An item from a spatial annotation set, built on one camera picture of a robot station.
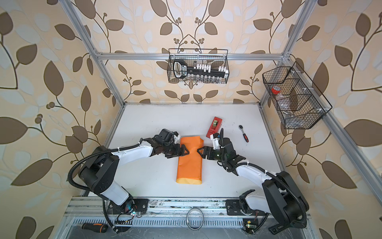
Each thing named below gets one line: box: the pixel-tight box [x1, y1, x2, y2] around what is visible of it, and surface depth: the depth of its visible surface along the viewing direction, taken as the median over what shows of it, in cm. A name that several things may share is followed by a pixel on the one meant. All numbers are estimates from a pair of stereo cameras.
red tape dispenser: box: [205, 116, 223, 139], surface depth 103 cm
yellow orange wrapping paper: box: [176, 135, 205, 185], surface depth 84 cm
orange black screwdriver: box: [82, 223, 109, 234], surface depth 69 cm
